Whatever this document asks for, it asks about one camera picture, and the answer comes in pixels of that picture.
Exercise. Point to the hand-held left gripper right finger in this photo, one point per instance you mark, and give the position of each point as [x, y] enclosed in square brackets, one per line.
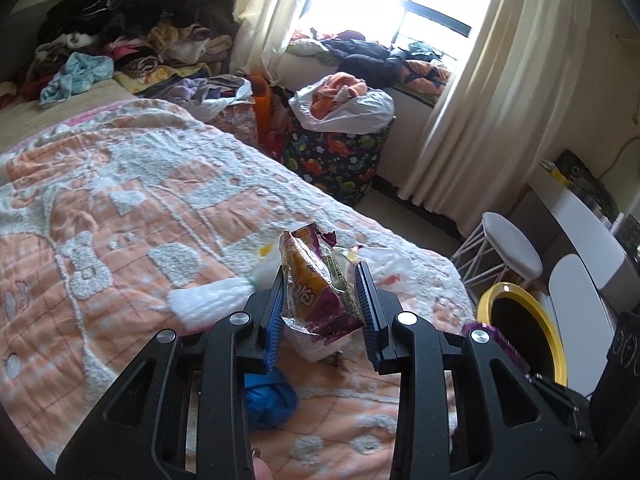
[365, 305]

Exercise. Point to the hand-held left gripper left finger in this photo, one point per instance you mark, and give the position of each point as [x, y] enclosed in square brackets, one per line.
[274, 310]

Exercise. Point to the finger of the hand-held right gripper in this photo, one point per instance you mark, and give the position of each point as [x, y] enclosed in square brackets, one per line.
[555, 400]

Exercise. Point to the purple yellow snack wrapper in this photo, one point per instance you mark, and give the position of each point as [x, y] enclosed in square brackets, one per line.
[310, 290]

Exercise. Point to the purple foil wrapper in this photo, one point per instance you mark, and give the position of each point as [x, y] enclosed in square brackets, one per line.
[505, 350]

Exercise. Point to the yellow rimmed black bin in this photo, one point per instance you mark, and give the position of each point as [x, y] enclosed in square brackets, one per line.
[545, 320]

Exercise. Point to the person's left hand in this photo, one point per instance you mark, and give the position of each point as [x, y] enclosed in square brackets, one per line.
[262, 471]

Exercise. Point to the white printed plastic bag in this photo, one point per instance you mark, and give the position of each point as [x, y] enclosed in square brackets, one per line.
[395, 265]

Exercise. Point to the white crumpled tissue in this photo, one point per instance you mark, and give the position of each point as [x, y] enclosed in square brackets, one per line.
[210, 305]

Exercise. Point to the dinosaur print fabric basket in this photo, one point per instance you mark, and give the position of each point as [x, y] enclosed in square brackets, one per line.
[335, 160]

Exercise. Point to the white round stool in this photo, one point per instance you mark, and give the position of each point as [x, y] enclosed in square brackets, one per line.
[510, 245]

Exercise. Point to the white desk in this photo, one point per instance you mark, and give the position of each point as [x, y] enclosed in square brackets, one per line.
[580, 220]

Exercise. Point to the orange white textured blanket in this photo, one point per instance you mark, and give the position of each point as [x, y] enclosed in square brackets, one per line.
[125, 210]

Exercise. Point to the pink floral fabric bag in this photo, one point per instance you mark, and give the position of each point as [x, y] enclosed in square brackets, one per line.
[235, 122]

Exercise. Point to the large white plastic bag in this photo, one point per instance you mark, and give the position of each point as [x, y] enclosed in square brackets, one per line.
[365, 105]

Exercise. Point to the orange cloth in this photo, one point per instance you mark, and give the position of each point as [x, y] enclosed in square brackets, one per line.
[335, 92]

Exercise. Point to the white bag with purple cloth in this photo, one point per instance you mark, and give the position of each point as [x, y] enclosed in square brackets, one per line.
[210, 92]

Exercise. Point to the dark blue jacket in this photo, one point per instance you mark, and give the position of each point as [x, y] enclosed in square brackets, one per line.
[360, 57]

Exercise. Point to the cream curtain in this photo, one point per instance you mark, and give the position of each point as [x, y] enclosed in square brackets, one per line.
[500, 85]
[270, 10]

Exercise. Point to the beige bed sheet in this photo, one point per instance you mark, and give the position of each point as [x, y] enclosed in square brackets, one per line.
[75, 110]

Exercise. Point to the pile of clothes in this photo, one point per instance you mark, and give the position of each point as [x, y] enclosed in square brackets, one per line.
[150, 35]

